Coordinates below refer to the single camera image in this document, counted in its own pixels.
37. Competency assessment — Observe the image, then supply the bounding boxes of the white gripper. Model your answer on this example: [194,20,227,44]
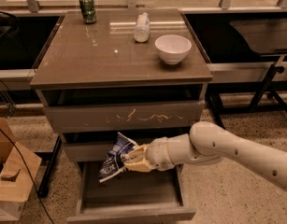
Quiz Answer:
[121,137,175,173]

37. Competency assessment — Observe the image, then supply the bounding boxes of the blue chip bag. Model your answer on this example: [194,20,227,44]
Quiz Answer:
[98,133,138,183]

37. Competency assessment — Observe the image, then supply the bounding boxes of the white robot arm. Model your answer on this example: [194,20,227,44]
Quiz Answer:
[122,121,287,191]

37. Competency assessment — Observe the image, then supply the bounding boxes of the open bottom grey drawer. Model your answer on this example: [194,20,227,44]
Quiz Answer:
[67,161,195,224]

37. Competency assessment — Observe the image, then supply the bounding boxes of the top grey drawer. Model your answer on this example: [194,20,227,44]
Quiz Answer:
[45,101,205,133]

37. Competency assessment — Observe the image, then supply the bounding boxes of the middle grey drawer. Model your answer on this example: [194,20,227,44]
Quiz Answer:
[62,136,194,163]

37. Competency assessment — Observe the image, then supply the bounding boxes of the grey drawer cabinet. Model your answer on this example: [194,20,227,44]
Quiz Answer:
[29,8,214,224]

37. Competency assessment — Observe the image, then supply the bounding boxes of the black table leg right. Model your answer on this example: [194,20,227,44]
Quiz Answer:
[206,92,224,129]

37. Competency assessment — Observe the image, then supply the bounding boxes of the black table leg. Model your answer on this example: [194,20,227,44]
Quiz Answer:
[206,92,224,129]
[37,137,62,198]

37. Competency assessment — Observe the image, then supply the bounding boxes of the black table leg left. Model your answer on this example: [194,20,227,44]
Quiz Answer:
[37,137,62,198]

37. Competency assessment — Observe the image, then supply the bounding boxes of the white ceramic bowl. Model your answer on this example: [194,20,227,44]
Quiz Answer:
[155,35,192,65]

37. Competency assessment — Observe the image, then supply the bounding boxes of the brown cardboard box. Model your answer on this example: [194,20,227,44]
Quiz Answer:
[0,118,41,203]

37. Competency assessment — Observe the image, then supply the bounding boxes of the white box under cardboard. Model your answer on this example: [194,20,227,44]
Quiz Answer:
[0,201,24,221]

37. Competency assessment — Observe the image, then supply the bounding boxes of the green soda can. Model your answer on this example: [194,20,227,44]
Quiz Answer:
[79,0,96,24]

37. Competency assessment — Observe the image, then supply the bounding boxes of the black cable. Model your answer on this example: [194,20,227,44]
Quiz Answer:
[0,75,55,224]

